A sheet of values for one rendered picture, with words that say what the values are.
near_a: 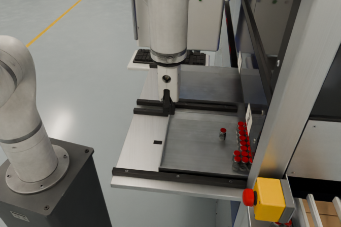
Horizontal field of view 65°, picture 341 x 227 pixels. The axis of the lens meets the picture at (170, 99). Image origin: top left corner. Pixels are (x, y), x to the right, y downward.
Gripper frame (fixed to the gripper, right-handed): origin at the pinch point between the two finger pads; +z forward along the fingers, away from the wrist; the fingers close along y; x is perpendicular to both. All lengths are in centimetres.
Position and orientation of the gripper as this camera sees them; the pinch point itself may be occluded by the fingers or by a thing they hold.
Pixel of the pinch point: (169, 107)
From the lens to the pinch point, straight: 72.5
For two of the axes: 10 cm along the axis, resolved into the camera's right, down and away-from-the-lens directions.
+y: 1.0, -6.2, 7.8
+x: -10.0, -0.6, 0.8
